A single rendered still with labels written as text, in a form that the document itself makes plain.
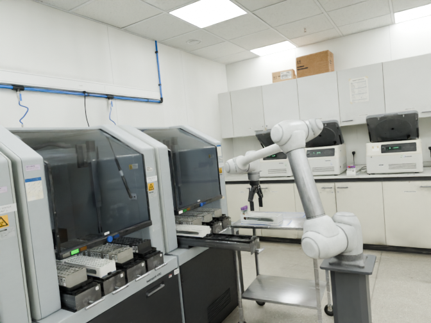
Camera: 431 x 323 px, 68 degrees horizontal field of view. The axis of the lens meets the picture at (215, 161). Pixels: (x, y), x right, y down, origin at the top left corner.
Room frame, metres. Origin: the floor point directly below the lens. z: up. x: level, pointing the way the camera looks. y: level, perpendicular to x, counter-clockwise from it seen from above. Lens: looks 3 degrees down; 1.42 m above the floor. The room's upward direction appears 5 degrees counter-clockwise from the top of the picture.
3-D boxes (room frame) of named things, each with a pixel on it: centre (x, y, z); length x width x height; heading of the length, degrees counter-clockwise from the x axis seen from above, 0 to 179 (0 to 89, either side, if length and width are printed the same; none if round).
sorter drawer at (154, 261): (2.00, 0.67, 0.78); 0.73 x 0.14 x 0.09; 59
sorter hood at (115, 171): (1.81, 0.80, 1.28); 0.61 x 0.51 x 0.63; 149
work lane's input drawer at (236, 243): (2.11, 0.08, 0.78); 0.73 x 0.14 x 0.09; 59
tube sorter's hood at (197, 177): (2.54, 0.35, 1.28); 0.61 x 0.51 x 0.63; 149
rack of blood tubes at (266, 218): (2.30, -0.29, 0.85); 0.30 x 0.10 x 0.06; 55
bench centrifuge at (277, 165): (4.56, -0.90, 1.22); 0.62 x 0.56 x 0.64; 147
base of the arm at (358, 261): (1.78, -0.70, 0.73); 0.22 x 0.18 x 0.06; 149
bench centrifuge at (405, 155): (3.81, -2.13, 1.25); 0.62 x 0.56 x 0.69; 148
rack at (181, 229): (2.20, 0.23, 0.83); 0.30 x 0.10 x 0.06; 59
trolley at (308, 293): (2.38, -0.44, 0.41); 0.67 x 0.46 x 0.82; 63
